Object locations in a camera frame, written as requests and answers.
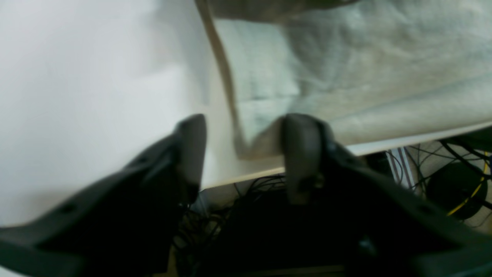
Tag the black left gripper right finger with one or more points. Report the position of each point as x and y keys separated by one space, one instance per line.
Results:
x=393 y=231

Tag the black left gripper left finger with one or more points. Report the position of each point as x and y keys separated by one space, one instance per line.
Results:
x=123 y=224

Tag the beige t-shirt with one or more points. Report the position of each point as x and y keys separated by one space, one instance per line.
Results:
x=373 y=69

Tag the black round base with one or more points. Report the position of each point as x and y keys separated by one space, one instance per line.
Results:
x=459 y=188

